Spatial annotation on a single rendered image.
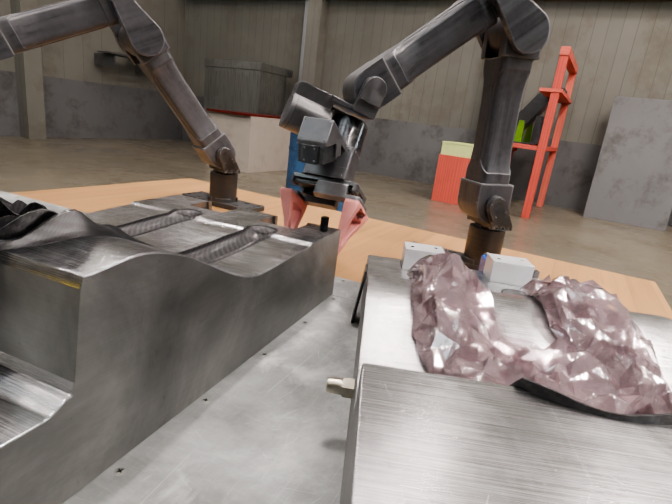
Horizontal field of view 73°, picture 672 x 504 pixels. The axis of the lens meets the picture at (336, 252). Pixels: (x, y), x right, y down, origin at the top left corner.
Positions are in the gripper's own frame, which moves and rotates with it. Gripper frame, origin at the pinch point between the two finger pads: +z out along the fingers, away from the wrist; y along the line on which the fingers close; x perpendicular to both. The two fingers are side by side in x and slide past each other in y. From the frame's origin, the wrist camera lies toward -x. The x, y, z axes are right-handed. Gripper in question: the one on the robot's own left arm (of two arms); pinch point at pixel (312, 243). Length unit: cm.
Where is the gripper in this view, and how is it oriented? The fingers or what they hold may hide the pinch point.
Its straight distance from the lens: 66.0
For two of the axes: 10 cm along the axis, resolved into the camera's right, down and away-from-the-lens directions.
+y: 9.2, 2.1, -3.3
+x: 2.6, 2.7, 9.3
